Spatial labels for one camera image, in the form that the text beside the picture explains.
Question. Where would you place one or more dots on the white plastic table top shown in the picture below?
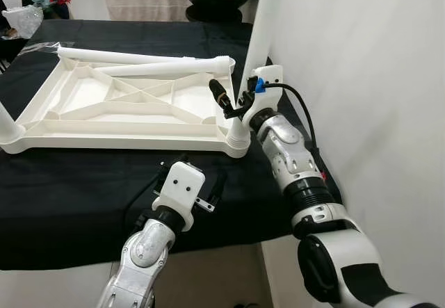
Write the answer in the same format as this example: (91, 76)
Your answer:
(125, 143)

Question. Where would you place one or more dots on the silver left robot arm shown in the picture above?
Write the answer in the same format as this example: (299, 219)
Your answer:
(146, 252)

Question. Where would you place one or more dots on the clear plastic bag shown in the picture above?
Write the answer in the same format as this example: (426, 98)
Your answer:
(21, 19)

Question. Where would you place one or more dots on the black fabric bag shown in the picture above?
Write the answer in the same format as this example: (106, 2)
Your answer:
(10, 49)

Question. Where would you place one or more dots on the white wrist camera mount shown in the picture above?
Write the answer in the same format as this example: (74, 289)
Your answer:
(270, 78)
(179, 191)

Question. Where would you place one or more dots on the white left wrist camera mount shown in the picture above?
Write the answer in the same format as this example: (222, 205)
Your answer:
(179, 191)

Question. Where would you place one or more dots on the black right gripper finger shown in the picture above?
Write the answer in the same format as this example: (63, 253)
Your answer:
(219, 91)

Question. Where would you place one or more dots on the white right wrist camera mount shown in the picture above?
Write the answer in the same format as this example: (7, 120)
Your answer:
(270, 78)

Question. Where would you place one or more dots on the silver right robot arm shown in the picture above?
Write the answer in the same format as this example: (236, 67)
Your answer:
(292, 155)

